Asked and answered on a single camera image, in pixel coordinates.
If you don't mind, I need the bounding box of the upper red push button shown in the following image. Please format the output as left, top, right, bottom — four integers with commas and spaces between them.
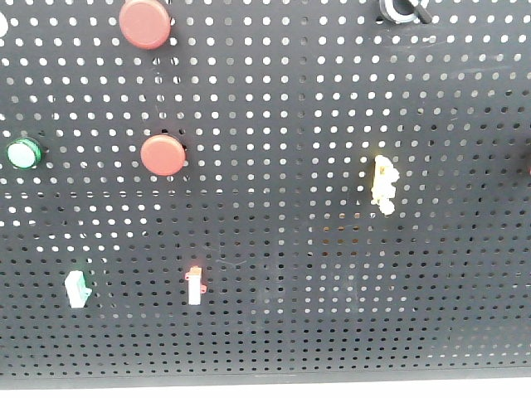
119, 0, 171, 50

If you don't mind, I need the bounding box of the lower red push button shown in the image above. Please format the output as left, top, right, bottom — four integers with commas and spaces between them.
140, 134, 186, 176

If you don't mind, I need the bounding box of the red push button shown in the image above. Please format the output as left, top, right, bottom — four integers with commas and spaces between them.
119, 0, 171, 50
140, 134, 186, 176

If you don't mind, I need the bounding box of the black perforated pegboard panel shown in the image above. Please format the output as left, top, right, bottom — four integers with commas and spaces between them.
1, 1, 530, 389

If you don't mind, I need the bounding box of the yellow toggle switch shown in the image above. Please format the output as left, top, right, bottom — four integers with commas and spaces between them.
371, 154, 400, 216

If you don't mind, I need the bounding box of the black white rotary knob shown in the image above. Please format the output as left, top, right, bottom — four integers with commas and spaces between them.
378, 0, 433, 24

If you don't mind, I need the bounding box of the green push button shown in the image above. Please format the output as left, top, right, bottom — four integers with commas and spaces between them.
6, 138, 43, 169

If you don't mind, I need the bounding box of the right white red rocker switch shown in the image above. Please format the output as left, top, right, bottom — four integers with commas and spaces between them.
184, 265, 207, 306

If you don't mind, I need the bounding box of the middle white green rocker switch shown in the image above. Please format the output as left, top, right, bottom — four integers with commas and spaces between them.
64, 270, 92, 308

